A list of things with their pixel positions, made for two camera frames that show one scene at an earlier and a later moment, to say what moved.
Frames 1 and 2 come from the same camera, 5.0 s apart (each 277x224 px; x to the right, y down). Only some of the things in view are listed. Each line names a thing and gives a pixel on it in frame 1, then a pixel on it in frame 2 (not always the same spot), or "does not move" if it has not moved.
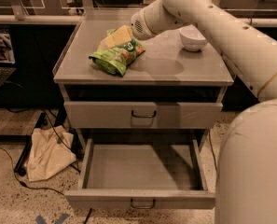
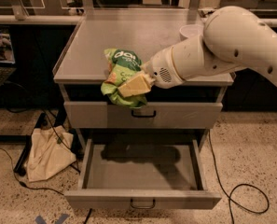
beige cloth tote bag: x=51 y=150 does not move
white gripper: x=139 y=26 → x=161 y=68
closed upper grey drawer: x=143 y=114 does not move
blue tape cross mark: x=62 y=217 does not move
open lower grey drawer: x=143 y=174 does not move
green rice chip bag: x=117 y=58 → x=122 y=64
